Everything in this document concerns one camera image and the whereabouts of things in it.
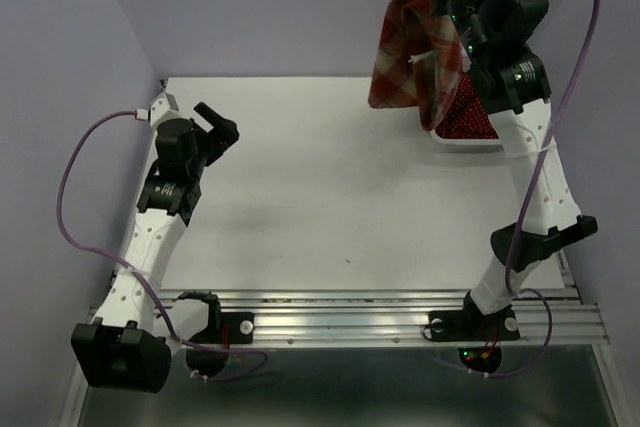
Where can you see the white plastic basket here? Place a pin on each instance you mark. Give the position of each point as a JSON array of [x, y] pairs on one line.
[[465, 146]]

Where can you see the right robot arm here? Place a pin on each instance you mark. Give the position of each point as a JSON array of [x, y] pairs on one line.
[[515, 93]]

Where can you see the aluminium mounting rail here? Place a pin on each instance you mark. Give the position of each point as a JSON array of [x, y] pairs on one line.
[[326, 319]]

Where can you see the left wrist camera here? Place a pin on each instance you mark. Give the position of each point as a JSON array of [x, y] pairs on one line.
[[163, 108]]

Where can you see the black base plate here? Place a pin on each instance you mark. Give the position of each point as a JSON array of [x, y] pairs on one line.
[[457, 326], [227, 328]]

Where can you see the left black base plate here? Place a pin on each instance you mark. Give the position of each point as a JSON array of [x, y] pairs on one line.
[[227, 328]]

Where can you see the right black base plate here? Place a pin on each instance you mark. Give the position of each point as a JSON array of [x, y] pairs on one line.
[[457, 326]]

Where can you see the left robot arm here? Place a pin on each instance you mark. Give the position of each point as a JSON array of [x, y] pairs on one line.
[[130, 342]]

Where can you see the red plaid skirt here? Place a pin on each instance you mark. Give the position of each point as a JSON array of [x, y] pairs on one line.
[[418, 63]]

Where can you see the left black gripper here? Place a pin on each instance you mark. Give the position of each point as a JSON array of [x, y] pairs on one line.
[[223, 135]]

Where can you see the red polka dot skirt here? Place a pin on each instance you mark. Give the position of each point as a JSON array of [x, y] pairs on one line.
[[466, 118]]

